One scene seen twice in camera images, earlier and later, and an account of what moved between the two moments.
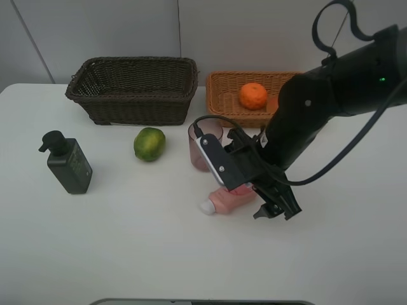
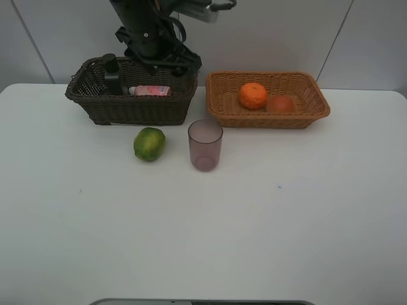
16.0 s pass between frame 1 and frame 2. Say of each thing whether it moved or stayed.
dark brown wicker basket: stayed
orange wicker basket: stayed
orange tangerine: stayed
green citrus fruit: stayed
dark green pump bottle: moved
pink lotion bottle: moved
